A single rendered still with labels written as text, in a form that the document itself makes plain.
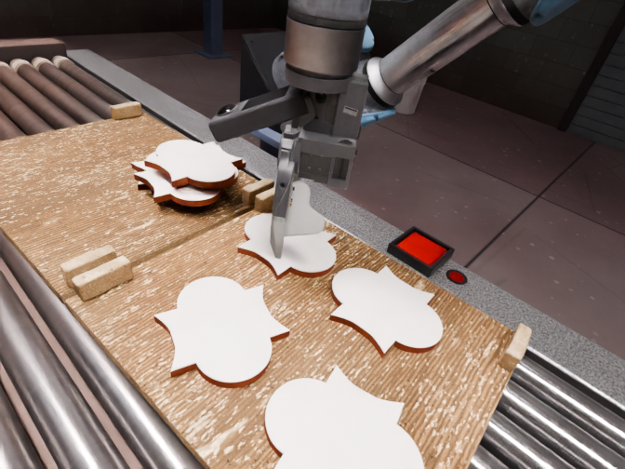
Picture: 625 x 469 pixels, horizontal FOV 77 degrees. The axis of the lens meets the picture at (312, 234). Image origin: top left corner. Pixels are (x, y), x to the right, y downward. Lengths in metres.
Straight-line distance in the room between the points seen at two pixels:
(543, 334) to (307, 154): 0.39
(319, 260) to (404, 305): 0.12
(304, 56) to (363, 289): 0.27
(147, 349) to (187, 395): 0.07
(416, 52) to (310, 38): 0.50
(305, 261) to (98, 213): 0.30
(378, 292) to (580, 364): 0.26
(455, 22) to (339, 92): 0.46
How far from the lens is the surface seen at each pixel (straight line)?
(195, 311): 0.45
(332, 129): 0.43
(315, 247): 0.54
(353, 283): 0.50
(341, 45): 0.39
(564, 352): 0.61
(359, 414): 0.39
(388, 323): 0.47
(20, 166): 0.78
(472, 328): 0.53
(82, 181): 0.71
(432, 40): 0.85
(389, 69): 0.90
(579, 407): 0.56
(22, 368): 0.49
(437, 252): 0.63
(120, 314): 0.48
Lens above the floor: 1.28
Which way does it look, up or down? 37 degrees down
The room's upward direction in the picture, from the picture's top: 10 degrees clockwise
